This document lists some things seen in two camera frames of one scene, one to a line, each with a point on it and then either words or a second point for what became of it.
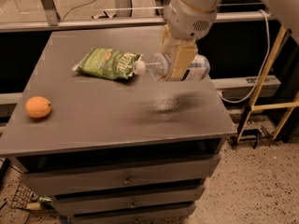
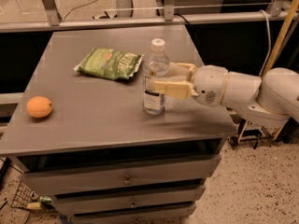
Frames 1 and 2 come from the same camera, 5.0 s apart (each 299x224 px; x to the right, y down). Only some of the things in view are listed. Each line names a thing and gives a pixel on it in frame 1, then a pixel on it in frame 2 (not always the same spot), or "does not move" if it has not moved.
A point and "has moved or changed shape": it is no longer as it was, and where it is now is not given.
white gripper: (189, 21) to (207, 84)
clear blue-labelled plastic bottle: (159, 67) has moved or changed shape
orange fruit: (37, 106) does not move
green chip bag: (107, 63) does not move
